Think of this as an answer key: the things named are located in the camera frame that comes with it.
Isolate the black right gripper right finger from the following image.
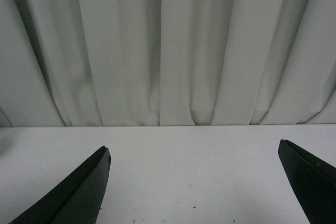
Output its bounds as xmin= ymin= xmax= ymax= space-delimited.
xmin=278 ymin=140 xmax=335 ymax=223

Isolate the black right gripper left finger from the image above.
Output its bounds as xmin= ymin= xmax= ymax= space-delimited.
xmin=11 ymin=146 xmax=110 ymax=223

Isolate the grey pleated curtain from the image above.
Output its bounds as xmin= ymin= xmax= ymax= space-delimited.
xmin=1 ymin=0 xmax=335 ymax=127

